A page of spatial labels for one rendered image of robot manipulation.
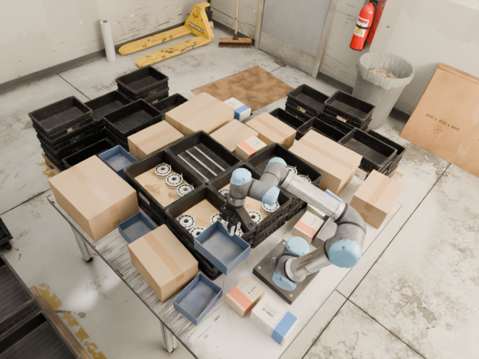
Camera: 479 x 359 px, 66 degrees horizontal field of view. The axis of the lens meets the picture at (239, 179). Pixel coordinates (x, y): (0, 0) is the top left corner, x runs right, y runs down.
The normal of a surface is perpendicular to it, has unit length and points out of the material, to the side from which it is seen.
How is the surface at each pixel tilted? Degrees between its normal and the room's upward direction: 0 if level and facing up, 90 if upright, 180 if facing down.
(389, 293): 0
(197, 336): 0
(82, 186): 0
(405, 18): 90
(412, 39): 90
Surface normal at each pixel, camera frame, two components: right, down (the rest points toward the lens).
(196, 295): 0.09, -0.69
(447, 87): -0.65, 0.36
